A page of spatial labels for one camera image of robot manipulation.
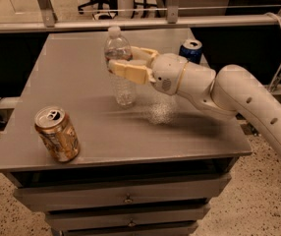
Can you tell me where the blue Pepsi can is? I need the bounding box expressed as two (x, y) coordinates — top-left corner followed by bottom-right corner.
(179, 38), (202, 64)

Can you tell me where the gold soda can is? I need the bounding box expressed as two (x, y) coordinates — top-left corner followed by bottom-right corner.
(34, 106), (80, 162)

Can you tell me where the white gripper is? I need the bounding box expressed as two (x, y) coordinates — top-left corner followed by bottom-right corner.
(108, 46), (188, 95)

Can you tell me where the clear plastic water bottle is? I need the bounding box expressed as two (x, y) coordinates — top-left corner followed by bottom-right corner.
(104, 27), (137, 108)

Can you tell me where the grey metal railing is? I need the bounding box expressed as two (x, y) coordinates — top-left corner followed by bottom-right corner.
(0, 0), (281, 33)

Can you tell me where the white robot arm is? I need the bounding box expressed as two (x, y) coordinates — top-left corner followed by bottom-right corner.
(108, 47), (281, 158)

